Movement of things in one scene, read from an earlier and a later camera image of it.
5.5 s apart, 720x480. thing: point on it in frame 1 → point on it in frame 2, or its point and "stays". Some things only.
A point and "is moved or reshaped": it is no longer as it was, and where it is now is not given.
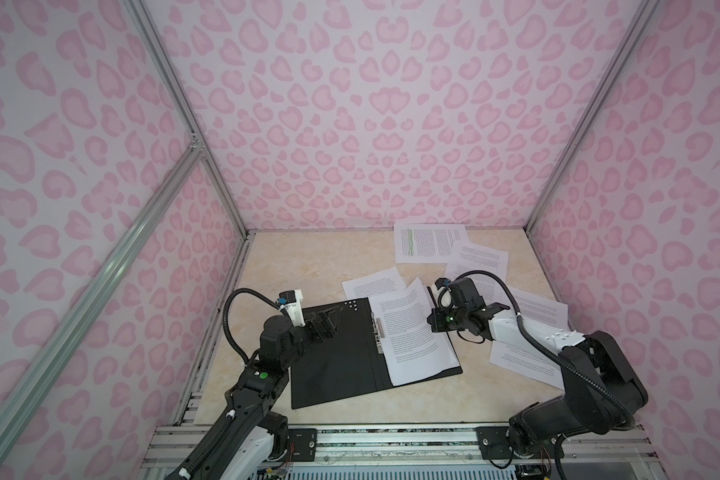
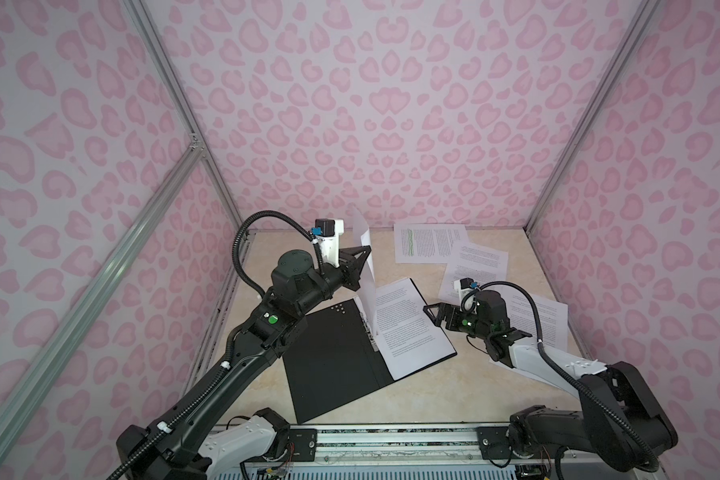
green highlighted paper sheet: [426, 243] stays
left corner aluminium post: [198, 139] stays
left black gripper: [328, 329] → [351, 267]
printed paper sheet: [411, 351] is moved or reshaped
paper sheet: [531, 364] stays
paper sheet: [469, 257] stays
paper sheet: [374, 284] → [366, 296]
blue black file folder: [353, 364] is moved or reshaped
